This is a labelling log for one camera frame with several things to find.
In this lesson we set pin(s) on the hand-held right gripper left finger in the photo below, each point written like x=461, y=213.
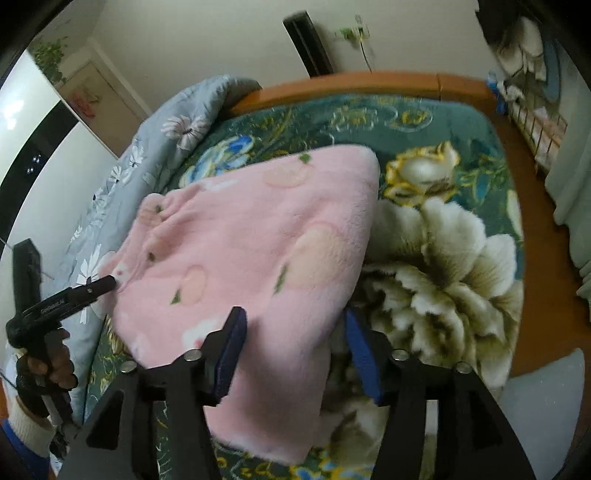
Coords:
x=228, y=355

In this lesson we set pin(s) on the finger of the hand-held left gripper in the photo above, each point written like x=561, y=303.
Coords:
x=94, y=288

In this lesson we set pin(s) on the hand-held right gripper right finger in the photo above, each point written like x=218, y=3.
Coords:
x=364, y=360

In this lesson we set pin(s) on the pink printed fleece garment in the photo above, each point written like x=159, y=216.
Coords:
x=258, y=240

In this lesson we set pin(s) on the person's left forearm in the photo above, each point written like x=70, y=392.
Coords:
x=30, y=429

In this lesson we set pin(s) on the heap of dark and white clothes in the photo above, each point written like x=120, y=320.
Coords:
x=521, y=46

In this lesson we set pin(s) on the person's left hand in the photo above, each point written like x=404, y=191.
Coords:
x=55, y=364

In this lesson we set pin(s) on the green floral bed blanket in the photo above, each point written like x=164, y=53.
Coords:
x=438, y=258

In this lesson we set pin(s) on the white wardrobe with black band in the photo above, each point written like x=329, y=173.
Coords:
x=46, y=161

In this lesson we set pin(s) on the grey daisy-print quilt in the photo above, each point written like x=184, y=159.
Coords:
x=152, y=134

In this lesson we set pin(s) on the pale grey cushion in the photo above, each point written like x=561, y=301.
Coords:
x=540, y=406

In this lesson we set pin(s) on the beige door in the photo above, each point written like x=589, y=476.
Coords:
x=111, y=106

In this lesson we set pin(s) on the red door decoration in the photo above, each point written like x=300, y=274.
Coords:
x=84, y=101

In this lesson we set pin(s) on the green potted plant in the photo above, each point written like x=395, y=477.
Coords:
x=51, y=60

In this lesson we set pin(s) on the pale green cloth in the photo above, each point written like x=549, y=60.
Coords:
x=572, y=207

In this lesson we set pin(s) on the wooden bed footboard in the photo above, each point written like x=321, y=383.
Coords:
x=369, y=83

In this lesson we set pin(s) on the black tower appliance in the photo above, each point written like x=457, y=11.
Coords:
x=307, y=44

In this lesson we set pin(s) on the white wall power socket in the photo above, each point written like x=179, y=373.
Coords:
x=355, y=33

